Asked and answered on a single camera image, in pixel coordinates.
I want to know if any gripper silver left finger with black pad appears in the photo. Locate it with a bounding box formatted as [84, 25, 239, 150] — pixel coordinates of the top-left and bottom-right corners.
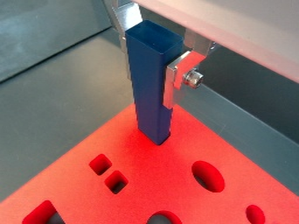
[101, 0, 144, 81]

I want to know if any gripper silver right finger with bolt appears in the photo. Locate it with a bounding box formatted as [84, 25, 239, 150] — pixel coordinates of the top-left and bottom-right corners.
[163, 29, 212, 109]

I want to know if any blue rectangular block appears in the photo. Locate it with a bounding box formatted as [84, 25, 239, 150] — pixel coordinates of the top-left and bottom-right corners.
[125, 20, 183, 145]

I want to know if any red shape-sorting board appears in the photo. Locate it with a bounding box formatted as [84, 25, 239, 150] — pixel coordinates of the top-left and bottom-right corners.
[0, 108, 299, 224]

